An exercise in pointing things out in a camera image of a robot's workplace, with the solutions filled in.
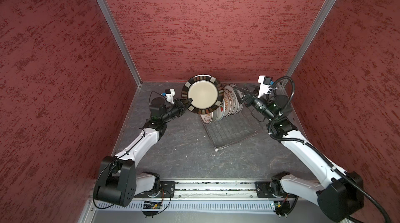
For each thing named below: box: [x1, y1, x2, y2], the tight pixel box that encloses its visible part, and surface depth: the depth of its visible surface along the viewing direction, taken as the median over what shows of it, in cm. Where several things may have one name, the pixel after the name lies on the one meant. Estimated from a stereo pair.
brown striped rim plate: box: [181, 74, 225, 115], surface depth 81 cm
